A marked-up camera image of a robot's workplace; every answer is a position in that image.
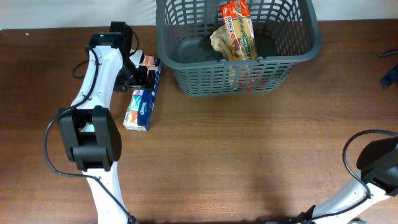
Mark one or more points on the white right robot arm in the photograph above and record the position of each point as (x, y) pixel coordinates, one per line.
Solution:
(376, 181)

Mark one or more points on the Kleenex tissue multipack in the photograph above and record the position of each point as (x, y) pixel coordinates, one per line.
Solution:
(139, 112)

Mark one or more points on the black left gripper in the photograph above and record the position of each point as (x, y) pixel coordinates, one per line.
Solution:
(141, 81)

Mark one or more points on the spaghetti pasta packet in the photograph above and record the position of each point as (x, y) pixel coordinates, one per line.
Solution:
(239, 29)

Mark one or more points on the beige snack bag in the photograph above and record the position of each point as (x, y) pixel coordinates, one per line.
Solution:
(219, 42)

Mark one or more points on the grey plastic basket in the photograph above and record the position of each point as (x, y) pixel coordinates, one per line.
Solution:
(285, 33)

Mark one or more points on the green wet wipes pack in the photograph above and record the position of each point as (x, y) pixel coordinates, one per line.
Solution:
(88, 128)

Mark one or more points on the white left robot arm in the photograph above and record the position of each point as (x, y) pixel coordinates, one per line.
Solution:
(89, 134)

